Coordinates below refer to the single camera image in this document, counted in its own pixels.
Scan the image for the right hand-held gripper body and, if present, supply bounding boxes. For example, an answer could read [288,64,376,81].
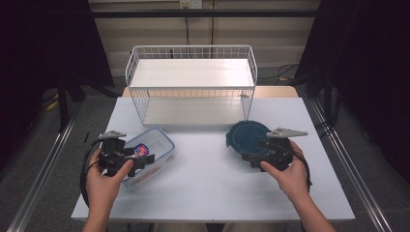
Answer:
[257,127,308,172]

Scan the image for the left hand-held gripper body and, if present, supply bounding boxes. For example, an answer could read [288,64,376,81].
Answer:
[97,130,135,178]

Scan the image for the clear rectangular food container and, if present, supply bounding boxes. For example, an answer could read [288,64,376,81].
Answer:
[121,126,176,190]

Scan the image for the dark teal round lid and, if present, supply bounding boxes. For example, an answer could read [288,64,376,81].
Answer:
[224,120,274,162]

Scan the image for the white wire two-tier rack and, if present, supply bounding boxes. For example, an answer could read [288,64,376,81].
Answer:
[125,43,259,128]

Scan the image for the person's right hand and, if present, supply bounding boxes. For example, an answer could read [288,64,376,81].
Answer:
[259,138,312,203]

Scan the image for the person's left hand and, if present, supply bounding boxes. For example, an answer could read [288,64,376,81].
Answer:
[85,148,134,207]

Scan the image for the person's right leg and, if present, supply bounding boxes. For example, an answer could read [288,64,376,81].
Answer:
[221,222,303,232]

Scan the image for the person's leg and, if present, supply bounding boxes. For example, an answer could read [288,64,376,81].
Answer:
[154,222,208,232]
[221,222,303,232]

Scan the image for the yellow floor object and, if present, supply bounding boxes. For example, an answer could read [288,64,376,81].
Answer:
[44,92,60,112]

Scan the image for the person's left leg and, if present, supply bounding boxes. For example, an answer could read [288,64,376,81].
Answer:
[154,222,208,232]

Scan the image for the black curtain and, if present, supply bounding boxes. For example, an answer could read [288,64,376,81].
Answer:
[0,0,116,170]
[293,0,410,185]

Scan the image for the brown vertical pipe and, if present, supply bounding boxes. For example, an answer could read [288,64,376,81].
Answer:
[210,0,216,46]

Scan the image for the black horizontal bar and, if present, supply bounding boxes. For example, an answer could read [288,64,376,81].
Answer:
[90,9,321,19]

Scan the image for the left hand-held gripper black cable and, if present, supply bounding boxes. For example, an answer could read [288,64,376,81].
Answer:
[79,138,104,208]

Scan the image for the hand-held gripper black cable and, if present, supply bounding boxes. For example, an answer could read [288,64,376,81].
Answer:
[291,149,313,193]
[79,138,104,208]

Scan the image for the right hand-held gripper black cable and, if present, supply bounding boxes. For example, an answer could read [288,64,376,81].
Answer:
[291,149,313,193]

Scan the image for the black floor cables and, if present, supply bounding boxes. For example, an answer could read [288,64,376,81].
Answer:
[257,63,302,82]

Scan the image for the aluminium floor rail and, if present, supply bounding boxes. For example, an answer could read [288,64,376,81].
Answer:
[308,96,395,232]
[6,96,85,232]

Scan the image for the black hanging cable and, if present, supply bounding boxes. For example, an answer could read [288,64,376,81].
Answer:
[184,8,192,46]

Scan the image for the white wall socket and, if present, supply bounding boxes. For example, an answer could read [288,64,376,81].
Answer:
[179,0,203,10]

